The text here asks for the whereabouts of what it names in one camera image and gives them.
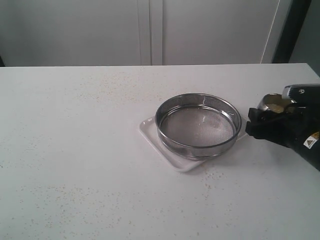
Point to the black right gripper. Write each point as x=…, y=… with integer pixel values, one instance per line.
x=297, y=127

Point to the dark vertical post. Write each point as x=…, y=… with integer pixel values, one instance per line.
x=290, y=32

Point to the white rectangular tray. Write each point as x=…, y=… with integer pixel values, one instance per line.
x=178, y=163

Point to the white cabinet doors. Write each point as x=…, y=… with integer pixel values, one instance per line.
x=140, y=32

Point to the small steel cup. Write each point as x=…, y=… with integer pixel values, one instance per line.
x=270, y=97

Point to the yellow grain pile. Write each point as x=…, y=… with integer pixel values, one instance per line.
x=278, y=106

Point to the round steel mesh sieve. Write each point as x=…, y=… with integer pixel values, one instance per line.
x=198, y=126

